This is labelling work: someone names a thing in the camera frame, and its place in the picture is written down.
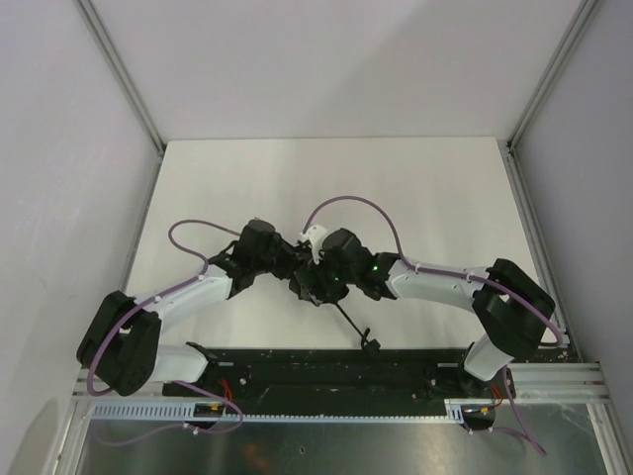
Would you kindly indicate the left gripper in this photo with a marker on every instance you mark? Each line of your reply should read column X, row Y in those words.
column 288, row 256

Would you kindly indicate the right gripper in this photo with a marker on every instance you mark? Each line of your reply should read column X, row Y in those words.
column 313, row 286

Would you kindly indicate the black folding umbrella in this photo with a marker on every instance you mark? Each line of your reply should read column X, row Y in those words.
column 370, row 346

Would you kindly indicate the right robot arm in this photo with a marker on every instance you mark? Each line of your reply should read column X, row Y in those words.
column 513, row 309

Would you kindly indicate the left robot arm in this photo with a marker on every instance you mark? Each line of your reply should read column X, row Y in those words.
column 123, row 348

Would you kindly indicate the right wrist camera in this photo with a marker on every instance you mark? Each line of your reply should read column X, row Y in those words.
column 313, row 237

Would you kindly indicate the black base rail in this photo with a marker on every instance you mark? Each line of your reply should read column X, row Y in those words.
column 428, row 373

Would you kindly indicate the right aluminium frame post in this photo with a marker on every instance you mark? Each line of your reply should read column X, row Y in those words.
column 555, row 67

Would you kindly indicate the aluminium frame post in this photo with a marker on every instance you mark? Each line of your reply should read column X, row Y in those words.
column 555, row 67
column 113, row 58

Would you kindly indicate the left aluminium frame post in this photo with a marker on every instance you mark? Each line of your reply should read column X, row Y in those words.
column 113, row 58

